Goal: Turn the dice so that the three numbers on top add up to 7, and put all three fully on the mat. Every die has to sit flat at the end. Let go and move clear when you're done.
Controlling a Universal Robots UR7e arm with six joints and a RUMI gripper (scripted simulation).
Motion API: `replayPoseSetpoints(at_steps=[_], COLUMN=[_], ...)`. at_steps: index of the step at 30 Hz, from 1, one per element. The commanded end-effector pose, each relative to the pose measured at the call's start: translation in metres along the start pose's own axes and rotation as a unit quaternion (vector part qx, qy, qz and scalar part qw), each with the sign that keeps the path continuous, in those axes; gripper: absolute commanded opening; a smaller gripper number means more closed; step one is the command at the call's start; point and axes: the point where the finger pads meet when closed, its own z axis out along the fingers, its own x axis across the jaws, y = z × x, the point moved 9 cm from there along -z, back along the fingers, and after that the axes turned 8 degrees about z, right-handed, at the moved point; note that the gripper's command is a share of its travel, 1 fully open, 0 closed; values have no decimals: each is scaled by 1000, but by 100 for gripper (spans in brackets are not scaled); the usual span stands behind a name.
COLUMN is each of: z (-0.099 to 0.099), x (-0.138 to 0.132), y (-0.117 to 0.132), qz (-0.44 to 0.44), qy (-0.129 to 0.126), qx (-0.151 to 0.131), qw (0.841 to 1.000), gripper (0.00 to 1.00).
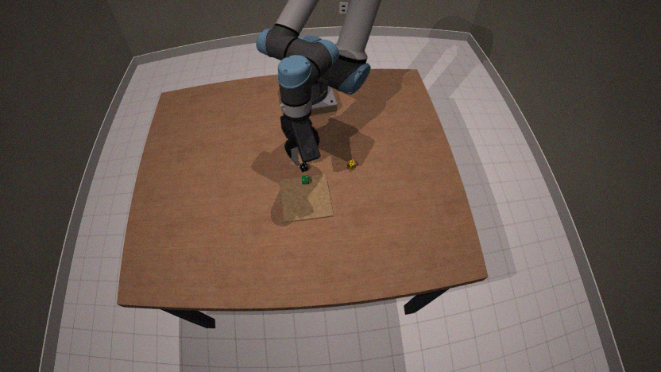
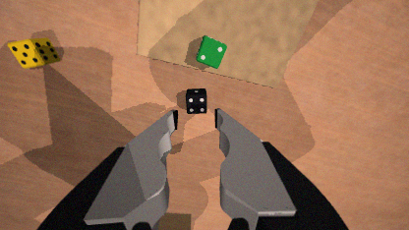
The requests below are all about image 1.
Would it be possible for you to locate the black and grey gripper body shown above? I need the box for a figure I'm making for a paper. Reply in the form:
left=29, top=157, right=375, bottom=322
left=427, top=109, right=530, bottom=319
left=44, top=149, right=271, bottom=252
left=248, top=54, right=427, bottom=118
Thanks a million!
left=280, top=111, right=315, bottom=147

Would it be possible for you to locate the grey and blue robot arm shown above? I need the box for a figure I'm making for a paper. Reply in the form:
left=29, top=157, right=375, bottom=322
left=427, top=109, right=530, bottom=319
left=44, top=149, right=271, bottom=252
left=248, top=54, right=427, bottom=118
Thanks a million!
left=256, top=0, right=381, bottom=163

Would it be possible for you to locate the tan square mat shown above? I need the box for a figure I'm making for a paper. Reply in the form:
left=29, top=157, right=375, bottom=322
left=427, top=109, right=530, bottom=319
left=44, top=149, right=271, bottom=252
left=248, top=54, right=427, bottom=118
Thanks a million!
left=280, top=174, right=334, bottom=223

